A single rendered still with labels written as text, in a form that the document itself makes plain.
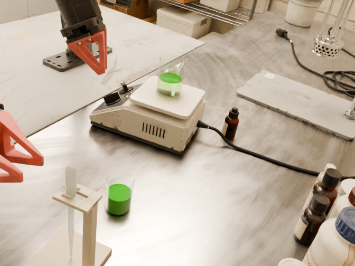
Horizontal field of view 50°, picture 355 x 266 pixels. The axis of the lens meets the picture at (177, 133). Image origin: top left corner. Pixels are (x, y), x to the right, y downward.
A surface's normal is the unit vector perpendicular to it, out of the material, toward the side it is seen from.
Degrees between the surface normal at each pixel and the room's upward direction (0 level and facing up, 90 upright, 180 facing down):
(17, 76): 0
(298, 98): 0
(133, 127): 90
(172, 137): 90
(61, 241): 0
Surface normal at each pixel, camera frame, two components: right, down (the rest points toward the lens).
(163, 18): -0.52, 0.45
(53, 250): 0.15, -0.82
